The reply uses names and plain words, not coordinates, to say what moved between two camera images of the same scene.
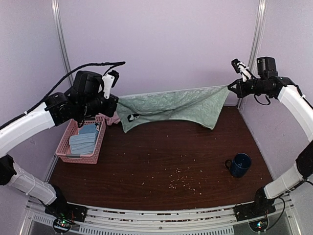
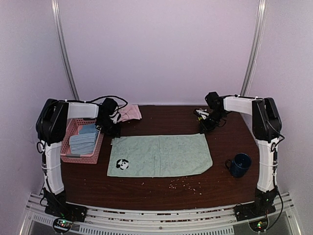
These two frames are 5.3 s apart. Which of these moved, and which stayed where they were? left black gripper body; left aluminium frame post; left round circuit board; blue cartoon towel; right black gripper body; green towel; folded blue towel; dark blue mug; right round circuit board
Moved: green towel; right black gripper body; left black gripper body
Stayed: left round circuit board; folded blue towel; dark blue mug; left aluminium frame post; right round circuit board; blue cartoon towel
